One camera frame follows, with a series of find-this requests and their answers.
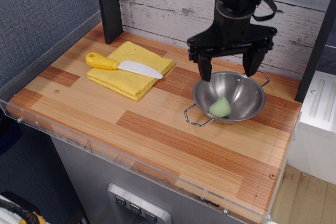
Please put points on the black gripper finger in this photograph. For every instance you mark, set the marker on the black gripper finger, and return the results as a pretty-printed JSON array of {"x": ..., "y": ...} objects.
[
  {"x": 205, "y": 68},
  {"x": 252, "y": 60}
]

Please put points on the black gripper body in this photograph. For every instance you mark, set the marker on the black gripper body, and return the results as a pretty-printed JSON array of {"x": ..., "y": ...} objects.
[{"x": 230, "y": 34}]

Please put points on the stainless steel bowl with handles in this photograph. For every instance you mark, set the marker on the stainless steel bowl with handles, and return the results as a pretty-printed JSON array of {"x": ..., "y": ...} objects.
[{"x": 245, "y": 96}]

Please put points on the light green toy broccoli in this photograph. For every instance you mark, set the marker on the light green toy broccoli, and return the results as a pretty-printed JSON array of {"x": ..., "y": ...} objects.
[{"x": 221, "y": 108}]

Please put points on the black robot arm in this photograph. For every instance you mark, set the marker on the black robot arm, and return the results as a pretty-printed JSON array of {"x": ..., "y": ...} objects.
[{"x": 264, "y": 10}]

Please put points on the yellow folded cloth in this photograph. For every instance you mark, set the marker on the yellow folded cloth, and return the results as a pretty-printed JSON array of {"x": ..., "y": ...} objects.
[{"x": 129, "y": 84}]

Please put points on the white side cabinet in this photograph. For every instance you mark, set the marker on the white side cabinet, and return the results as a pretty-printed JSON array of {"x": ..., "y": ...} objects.
[{"x": 312, "y": 150}]

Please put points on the silver toy fridge cabinet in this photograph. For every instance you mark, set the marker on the silver toy fridge cabinet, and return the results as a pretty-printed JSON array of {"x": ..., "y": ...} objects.
[{"x": 91, "y": 171}]

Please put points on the silver dispenser button panel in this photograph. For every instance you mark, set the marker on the silver dispenser button panel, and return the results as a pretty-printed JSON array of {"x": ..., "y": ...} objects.
[{"x": 138, "y": 205}]

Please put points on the clear acrylic table guard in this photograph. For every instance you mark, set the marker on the clear acrylic table guard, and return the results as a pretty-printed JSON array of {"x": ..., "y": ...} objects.
[{"x": 239, "y": 162}]

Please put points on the yellow black object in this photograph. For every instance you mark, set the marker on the yellow black object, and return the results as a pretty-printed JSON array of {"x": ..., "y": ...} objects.
[{"x": 12, "y": 213}]

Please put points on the dark right post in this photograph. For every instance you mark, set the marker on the dark right post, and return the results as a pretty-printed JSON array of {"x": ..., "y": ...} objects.
[{"x": 316, "y": 52}]

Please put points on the dark post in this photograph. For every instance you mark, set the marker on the dark post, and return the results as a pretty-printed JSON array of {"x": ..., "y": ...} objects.
[
  {"x": 316, "y": 52},
  {"x": 111, "y": 19}
]

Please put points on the yellow handled white knife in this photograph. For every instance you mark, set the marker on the yellow handled white knife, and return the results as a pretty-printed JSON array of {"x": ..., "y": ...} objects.
[{"x": 98, "y": 61}]

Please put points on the dark left post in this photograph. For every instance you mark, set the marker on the dark left post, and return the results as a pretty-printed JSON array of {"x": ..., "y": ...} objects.
[{"x": 111, "y": 19}]

